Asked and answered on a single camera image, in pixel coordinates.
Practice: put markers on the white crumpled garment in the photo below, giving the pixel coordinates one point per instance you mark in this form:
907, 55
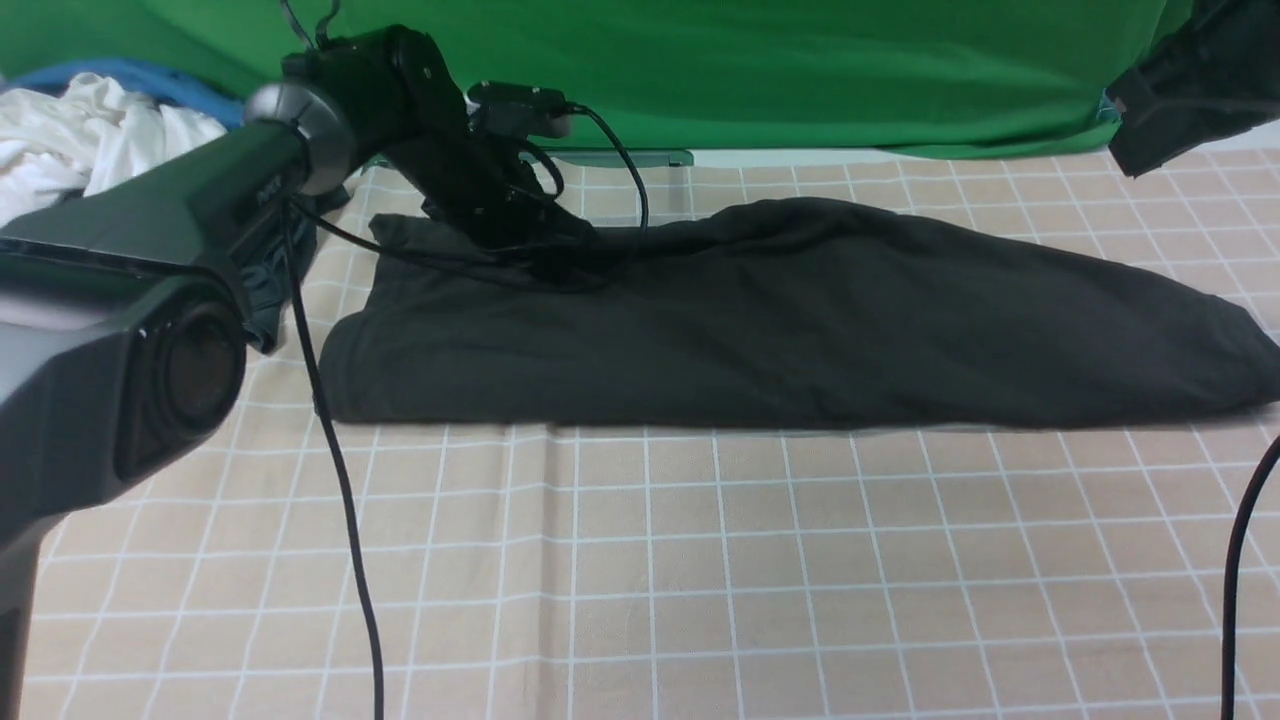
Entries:
94, 136

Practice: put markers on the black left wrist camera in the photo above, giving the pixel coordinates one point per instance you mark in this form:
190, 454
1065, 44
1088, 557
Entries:
518, 111

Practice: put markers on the beige checkered table cloth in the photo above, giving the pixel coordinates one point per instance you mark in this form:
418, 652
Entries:
545, 573

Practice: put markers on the green backdrop cloth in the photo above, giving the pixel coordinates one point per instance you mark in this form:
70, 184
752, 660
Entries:
963, 80

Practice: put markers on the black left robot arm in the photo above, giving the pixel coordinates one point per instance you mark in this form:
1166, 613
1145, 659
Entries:
123, 313

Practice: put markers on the dark gray long-sleeved shirt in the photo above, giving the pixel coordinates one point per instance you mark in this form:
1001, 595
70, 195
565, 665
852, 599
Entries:
805, 314

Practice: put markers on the dark gray crumpled garment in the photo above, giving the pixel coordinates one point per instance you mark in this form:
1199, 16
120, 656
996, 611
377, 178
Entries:
263, 273

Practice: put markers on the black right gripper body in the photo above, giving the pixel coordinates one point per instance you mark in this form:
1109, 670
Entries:
1215, 77

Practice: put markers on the gray-green metal base bar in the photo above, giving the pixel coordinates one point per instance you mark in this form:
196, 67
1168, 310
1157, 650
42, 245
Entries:
599, 158

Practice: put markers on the blue crumpled garment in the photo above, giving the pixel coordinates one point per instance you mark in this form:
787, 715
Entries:
165, 85

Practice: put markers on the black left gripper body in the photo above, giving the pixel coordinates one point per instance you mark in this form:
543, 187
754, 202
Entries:
501, 193

